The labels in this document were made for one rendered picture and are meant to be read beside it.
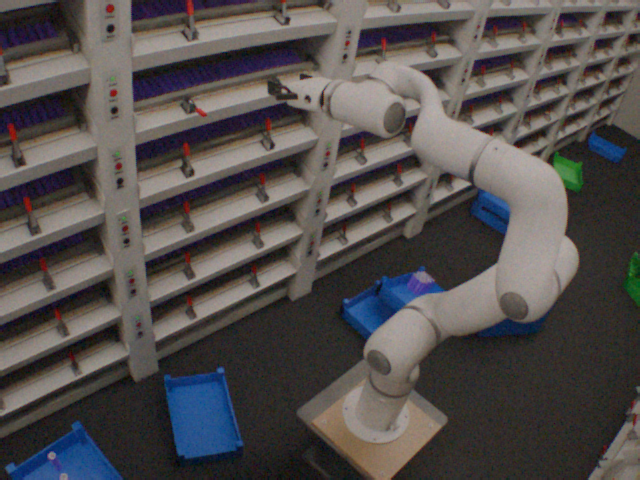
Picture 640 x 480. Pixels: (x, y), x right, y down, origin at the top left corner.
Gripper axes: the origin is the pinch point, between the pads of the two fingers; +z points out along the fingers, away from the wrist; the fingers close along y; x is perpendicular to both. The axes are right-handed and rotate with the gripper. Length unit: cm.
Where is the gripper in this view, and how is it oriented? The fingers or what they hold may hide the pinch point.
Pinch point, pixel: (287, 84)
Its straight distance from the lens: 122.7
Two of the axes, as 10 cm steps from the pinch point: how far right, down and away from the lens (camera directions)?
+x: 0.0, -8.5, -5.3
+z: -6.7, -3.9, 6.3
